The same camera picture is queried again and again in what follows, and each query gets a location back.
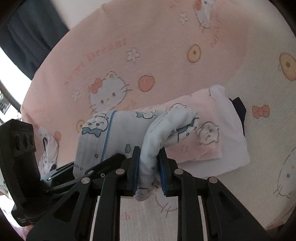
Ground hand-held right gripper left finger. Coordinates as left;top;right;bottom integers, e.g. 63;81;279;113
26;146;141;241

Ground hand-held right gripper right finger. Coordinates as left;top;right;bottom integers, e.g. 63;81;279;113
157;148;271;241

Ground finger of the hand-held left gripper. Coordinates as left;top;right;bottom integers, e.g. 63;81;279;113
85;153;126;181
41;162;77;188

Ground light blue printed pajama pants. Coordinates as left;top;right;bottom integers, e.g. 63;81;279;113
73;109;200;202

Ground pile of unfolded clothes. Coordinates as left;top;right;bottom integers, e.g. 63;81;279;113
38;136;59;174

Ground pink printed folded garment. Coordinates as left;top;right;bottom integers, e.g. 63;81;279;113
136;88;223;164

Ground white folded garment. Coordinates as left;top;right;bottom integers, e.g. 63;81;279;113
176;85;251;179

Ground window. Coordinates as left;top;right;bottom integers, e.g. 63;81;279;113
0;46;33;126

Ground black folded garment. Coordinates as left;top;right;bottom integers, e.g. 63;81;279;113
229;97;247;137

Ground pink and white printed sofa cover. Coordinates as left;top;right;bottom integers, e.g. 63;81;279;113
21;0;296;230

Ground dark curtain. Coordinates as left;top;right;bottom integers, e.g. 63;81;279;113
0;0;70;80

